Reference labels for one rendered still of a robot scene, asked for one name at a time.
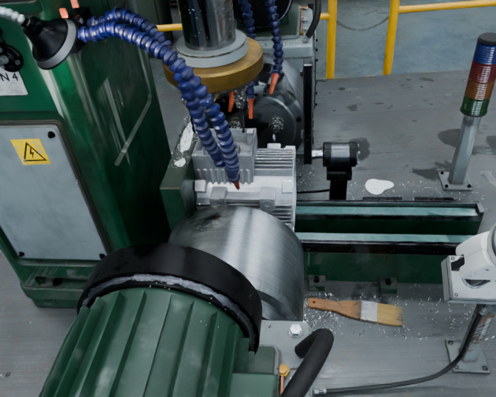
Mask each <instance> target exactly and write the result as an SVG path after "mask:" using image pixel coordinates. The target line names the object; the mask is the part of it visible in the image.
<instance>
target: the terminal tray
mask: <svg viewBox="0 0 496 397"><path fill-rule="evenodd" d="M229 129H230V130H231V136H232V138H233V139H234V144H235V149H236V151H237V155H238V157H239V167H240V168H239V174H240V179H239V182H240V183H241V184H242V185H244V183H247V184H248V185H250V184H251V183H253V182H254V162H255V155H256V153H257V152H256V151H257V129H256V128H245V132H244V133H242V128H229ZM210 130H211V132H212V136H213V137H214V139H215V141H216V142H217V145H219V139H218V138H217V133H216V132H215V131H214V129H213V128H210ZM249 130H252V132H248V131H249ZM219 147H220V145H219ZM220 149H221V148H220ZM197 151H200V152H201V153H199V154H197V153H196V152H197ZM244 151H248V153H247V154H244ZM191 157H192V161H193V166H194V171H195V175H196V180H205V181H206V183H207V184H208V183H209V182H211V184H215V182H217V184H220V183H221V182H223V184H226V183H229V184H230V185H232V184H233V183H232V182H230V181H229V180H228V177H227V175H226V172H225V167H223V168H219V167H216V166H215V165H214V160H212V158H211V157H210V155H209V154H208V152H207V151H206V150H205V148H204V146H203V145H202V142H201V140H200V139H199V138H198V139H197V142H196V144H195V147H194V150H193V153H192V155H191Z"/></svg>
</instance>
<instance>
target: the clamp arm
mask: <svg viewBox="0 0 496 397"><path fill-rule="evenodd" d="M300 76H303V130H301V139H303V147H304V165H311V164H312V160H313V159H315V157H316V155H315V153H316V151H313V149H312V146H313V59H304V60H303V67H301V68H300Z"/></svg>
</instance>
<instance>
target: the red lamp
mask: <svg viewBox="0 0 496 397"><path fill-rule="evenodd" d="M468 76H469V78H470V79H471V80H474V81H475V82H479V83H489V82H493V81H495V80H496V64H495V65H484V64H480V63H478V62H476V61H474V60H473V59H472V66H471V68H470V73H469V75H468Z"/></svg>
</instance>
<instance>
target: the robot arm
mask: <svg viewBox="0 0 496 397"><path fill-rule="evenodd" d="M456 255H458V256H461V255H463V258H461V259H458V260H456V261H454V262H451V263H450V264H451V271H457V272H459V274H458V275H459V276H460V277H461V278H463V279H469V280H470V281H471V285H472V286H476V285H479V286H483V285H484V284H487V283H489V282H490V280H496V223H495V224H494V226H493V227H492V228H491V230H490V231H489V232H484V233H481V234H478V235H476V236H473V237H472V238H470V239H467V240H465V241H464V242H463V243H461V244H460V245H459V246H457V248H456Z"/></svg>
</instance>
